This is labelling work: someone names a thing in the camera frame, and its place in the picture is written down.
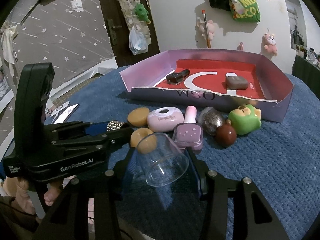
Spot green tote bag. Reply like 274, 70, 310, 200
229, 0, 261, 23

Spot silver studded cylinder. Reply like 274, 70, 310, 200
106, 120, 126, 132

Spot orange hollow ring jar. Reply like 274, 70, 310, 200
130, 128, 157, 154

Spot blue textured cushion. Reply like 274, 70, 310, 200
69, 70, 319, 239

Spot orange handled mop stick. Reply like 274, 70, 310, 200
202, 10, 211, 49

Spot black star nail polish bottle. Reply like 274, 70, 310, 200
166, 69, 190, 85

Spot purple nail polish bottle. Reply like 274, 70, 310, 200
172, 106, 203, 152

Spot grey eye shadow case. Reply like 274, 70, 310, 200
225, 76, 249, 90

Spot pink hanger on wall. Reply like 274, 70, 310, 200
237, 42, 244, 51

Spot orange round lid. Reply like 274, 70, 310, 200
127, 107, 150, 127

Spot light pink plush toy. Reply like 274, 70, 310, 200
196, 19, 215, 41

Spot green dinosaur plush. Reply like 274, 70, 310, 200
135, 3, 151, 24

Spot clear plastic cup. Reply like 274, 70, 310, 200
136, 133, 189, 187

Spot dark wooden door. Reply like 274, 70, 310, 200
99, 0, 159, 67

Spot green bear figurine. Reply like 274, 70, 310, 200
228, 104, 261, 135

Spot purple cardboard tray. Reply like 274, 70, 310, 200
120, 49, 293, 122

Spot person's left hand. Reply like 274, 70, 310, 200
2, 178, 63, 215

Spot dark green covered table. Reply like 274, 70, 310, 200
292, 55, 320, 98

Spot glitter bottle with brown cap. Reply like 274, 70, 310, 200
198, 107, 237, 147

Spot pink My Melody case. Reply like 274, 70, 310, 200
147, 107, 184, 133

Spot white plastic bag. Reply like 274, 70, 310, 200
129, 27, 148, 56

